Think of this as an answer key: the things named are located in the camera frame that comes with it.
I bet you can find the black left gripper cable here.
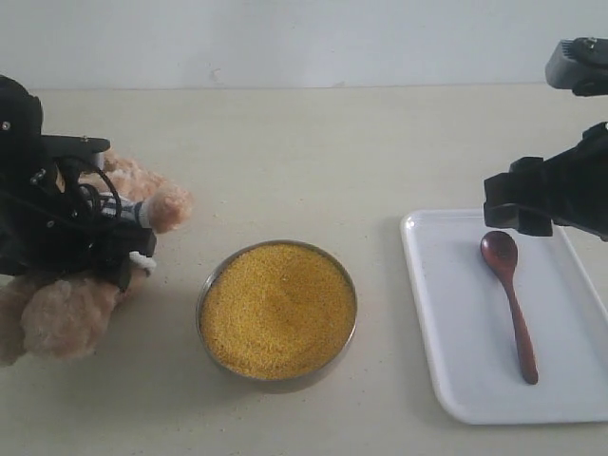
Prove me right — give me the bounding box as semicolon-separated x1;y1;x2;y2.
56;156;123;224

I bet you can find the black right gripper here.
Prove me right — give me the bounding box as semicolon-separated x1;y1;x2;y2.
483;122;607;240

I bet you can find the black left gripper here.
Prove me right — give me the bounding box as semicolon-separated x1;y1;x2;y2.
1;76;157;291

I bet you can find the white rectangular plastic tray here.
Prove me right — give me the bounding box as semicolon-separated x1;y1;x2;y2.
400;209;607;425

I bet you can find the dark red wooden spoon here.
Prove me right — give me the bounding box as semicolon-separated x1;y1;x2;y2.
480;231;539;385

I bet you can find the tan teddy bear striped sweater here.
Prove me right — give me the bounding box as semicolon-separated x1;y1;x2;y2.
1;150;193;366

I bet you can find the metal bowl of yellow millet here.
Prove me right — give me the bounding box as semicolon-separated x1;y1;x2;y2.
196;239;358;391

